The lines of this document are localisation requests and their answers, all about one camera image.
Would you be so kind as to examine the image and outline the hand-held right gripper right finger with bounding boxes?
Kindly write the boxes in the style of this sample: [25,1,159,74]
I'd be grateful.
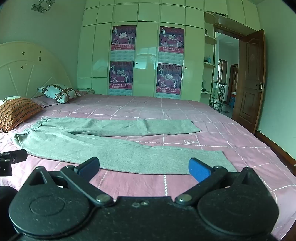
[175,157,267,206]

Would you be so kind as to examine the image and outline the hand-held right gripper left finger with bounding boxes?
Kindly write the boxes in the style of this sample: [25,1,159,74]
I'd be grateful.
[30,157,114,207]

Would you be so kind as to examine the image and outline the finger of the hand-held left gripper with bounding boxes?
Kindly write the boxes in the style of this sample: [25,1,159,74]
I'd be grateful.
[0,149,28,164]
[0,159,13,177]

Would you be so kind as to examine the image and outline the grey pants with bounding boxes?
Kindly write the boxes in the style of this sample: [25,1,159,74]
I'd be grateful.
[14,117,237,175]

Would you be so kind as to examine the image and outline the pink bed sheet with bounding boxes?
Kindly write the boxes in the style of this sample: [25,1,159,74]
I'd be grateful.
[0,93,296,241]

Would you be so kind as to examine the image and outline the orange striped pillow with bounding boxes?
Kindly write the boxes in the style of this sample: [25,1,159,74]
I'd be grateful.
[0,97,43,133]

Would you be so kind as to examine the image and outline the pink pillow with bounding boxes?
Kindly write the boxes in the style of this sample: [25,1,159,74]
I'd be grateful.
[31,94,66,108]

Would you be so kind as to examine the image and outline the metal stair railing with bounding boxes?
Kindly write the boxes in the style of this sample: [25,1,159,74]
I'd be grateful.
[210,81,228,113]

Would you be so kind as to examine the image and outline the teal patterned pillow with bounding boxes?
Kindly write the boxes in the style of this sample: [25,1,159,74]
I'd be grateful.
[37,84,81,104]

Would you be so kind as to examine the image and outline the cream headboard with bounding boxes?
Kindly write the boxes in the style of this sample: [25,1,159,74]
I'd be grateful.
[0,41,74,100]

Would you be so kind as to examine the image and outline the brown wooden door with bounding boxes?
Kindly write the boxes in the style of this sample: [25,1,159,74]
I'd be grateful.
[232,29,267,135]

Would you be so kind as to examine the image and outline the cream corner shelf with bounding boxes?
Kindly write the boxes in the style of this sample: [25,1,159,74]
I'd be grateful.
[201,11,218,105]

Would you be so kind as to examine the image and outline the green wardrobe with pink panels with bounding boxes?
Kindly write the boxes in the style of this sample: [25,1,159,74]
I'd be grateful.
[77,0,258,100]

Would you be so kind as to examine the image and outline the purple wall poster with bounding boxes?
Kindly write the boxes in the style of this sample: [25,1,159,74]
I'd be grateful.
[110,25,137,62]
[155,62,183,100]
[158,26,185,64]
[108,61,135,96]

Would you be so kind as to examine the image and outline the wall lamp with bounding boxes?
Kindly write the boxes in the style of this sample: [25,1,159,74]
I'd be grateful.
[31,0,56,14]

